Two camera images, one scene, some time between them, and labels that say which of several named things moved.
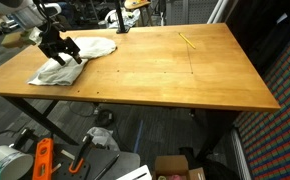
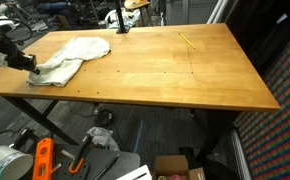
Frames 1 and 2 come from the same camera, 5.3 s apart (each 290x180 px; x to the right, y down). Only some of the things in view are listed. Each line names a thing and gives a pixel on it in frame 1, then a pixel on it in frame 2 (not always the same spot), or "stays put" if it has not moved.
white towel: (53, 74) stays put
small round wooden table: (131, 4) stays put
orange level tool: (43, 163) stays put
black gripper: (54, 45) -> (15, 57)
